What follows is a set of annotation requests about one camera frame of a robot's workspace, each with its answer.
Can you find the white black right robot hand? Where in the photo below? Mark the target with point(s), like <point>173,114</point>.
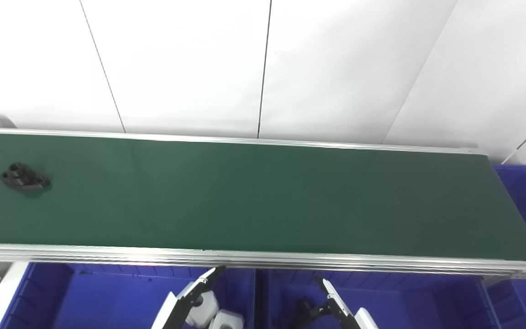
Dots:
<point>338,310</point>

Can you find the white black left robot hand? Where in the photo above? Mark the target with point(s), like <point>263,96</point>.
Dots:
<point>171,310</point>

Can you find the black flanged metal part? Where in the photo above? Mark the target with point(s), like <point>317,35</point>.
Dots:
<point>24,177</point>
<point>303,307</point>

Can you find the white cylindrical plastic part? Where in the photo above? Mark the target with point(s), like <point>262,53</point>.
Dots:
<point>206,308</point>
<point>228,320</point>

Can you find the green conveyor belt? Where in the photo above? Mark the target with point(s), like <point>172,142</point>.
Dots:
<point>263,196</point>
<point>263,261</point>

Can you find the thin white black rod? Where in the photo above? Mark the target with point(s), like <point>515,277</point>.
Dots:
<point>514,151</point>

